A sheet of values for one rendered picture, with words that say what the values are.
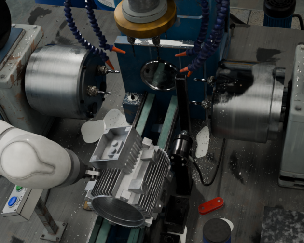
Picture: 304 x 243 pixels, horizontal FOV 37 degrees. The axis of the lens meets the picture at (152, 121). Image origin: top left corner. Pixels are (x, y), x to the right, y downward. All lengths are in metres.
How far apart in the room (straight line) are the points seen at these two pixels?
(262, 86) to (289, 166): 0.28
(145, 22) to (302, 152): 0.59
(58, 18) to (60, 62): 0.85
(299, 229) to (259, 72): 0.46
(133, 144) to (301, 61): 0.55
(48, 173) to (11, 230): 0.73
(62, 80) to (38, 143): 0.62
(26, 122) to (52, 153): 0.76
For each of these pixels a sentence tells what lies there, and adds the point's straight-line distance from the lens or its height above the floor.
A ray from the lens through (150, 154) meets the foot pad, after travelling 1.26.
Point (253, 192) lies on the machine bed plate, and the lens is 1.54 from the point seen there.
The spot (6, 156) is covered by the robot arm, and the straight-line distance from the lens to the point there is 0.88.
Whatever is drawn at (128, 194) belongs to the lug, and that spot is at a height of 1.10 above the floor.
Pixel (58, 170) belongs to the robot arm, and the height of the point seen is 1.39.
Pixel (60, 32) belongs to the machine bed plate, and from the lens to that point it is 2.24.
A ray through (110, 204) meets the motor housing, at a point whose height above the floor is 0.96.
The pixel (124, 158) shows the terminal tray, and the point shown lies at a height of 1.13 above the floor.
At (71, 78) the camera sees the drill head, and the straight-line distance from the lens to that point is 1.46.
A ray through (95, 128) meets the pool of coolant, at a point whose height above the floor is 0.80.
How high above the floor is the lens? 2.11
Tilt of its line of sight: 49 degrees down
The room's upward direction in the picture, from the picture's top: 10 degrees counter-clockwise
